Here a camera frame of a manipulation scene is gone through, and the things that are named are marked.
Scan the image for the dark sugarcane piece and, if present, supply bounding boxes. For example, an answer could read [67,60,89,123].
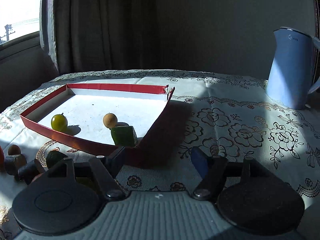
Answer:
[4,154,27,176]
[18,159,45,185]

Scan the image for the brown longan fruit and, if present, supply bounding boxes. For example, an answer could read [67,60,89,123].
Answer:
[8,145,21,155]
[103,113,118,129]

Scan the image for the green tomato with stem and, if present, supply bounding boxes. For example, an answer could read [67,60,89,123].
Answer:
[51,113,68,132]

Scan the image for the green cucumber chunk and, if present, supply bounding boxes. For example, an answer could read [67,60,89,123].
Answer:
[111,126,137,147]

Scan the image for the large orange tangerine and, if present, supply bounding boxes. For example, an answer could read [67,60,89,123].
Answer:
[0,147,5,172]

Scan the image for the red shallow cardboard box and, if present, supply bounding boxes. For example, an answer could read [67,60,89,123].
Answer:
[20,83,175,155]

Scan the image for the white floral tablecloth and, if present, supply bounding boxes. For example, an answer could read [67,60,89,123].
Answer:
[1,70,319,239]

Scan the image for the blue electric kettle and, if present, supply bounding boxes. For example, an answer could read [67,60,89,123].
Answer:
[266,27,319,109]

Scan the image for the dark patterned curtain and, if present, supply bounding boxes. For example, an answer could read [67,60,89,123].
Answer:
[40,0,159,74]

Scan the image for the window frame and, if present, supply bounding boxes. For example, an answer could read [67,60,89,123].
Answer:
[1,0,41,58]

